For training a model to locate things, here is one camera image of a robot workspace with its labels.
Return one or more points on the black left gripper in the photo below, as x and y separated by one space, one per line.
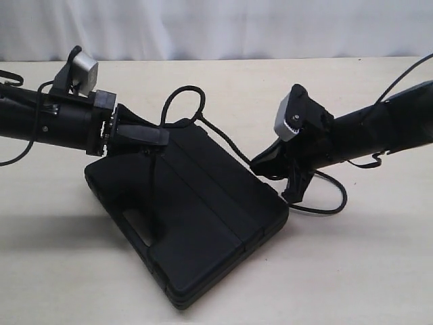
106 138

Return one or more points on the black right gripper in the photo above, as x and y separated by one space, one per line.
297 160

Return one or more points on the black plastic carry case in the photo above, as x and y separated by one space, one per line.
208 214

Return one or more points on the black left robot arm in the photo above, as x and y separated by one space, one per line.
56 119

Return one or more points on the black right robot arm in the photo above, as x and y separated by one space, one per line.
402 122

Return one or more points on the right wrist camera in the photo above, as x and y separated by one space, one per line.
299 114

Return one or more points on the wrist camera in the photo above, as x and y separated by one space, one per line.
79 74
299 114

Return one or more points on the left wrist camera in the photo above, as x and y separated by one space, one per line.
79 74

